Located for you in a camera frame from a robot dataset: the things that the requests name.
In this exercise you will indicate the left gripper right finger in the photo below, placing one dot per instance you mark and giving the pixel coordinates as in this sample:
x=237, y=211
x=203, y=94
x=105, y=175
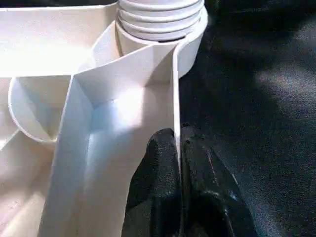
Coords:
x=207, y=197

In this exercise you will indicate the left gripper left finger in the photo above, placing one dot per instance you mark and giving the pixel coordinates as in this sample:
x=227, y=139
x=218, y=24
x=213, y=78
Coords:
x=155, y=192

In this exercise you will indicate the white plastic table top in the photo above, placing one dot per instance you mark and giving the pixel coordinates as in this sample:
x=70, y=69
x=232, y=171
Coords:
x=98, y=98

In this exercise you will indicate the white plastic table leg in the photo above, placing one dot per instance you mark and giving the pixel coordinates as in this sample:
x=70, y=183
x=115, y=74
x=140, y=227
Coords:
x=160, y=17

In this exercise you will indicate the black plastic mat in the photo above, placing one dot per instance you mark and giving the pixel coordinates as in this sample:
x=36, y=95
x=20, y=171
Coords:
x=256, y=123

